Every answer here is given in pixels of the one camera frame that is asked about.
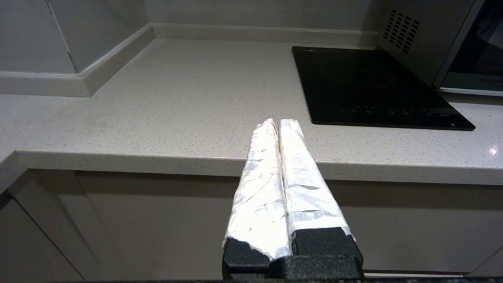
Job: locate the grey angled cabinet panel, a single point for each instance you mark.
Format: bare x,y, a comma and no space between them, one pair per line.
59,220

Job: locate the grey side cabinet door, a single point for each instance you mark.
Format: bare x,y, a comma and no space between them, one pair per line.
19,251

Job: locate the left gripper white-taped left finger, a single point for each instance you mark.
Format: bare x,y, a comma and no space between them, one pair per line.
259,196

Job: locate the black induction cooktop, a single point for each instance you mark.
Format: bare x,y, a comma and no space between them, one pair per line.
353,90

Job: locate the silver Panasonic microwave oven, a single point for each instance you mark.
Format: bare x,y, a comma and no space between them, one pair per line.
420,35

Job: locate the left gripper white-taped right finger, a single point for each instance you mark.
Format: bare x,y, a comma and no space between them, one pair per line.
310,196

